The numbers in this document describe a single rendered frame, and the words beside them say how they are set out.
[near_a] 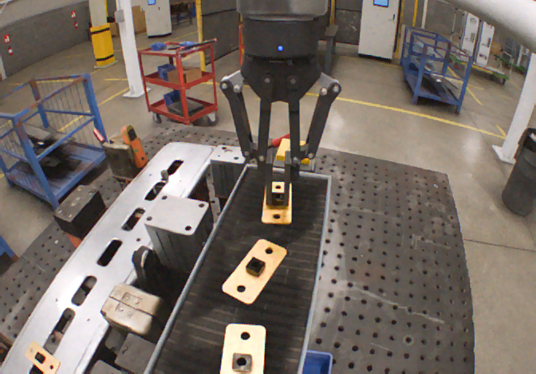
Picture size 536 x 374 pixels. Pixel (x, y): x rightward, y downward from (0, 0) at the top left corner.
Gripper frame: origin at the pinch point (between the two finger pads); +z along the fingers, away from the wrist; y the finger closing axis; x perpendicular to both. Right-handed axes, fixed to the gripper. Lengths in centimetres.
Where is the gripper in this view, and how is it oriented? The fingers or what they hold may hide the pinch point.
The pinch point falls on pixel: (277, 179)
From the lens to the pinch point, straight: 37.0
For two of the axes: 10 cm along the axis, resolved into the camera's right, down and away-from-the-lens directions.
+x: -0.6, 6.0, -8.0
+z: 0.0, 8.0, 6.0
